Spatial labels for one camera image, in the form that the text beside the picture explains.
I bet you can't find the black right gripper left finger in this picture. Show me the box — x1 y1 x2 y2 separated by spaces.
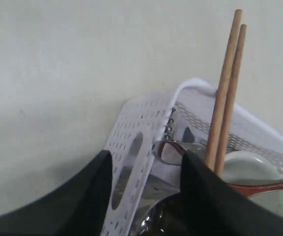
0 150 113 236

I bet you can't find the stainless steel cup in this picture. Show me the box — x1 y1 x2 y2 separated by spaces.
134 177 189 236

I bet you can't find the brown wooden spoon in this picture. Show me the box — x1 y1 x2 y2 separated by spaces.
152 141 283 197

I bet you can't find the wooden chopstick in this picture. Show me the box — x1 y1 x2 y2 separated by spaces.
205 9 242 171
214 24 247 177

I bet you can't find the white plastic woven basket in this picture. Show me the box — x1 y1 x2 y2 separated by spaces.
101 78 283 236

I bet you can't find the pale green ceramic bowl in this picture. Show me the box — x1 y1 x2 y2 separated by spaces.
222 151 283 217

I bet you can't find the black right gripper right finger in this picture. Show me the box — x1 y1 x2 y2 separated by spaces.
180 150 283 236

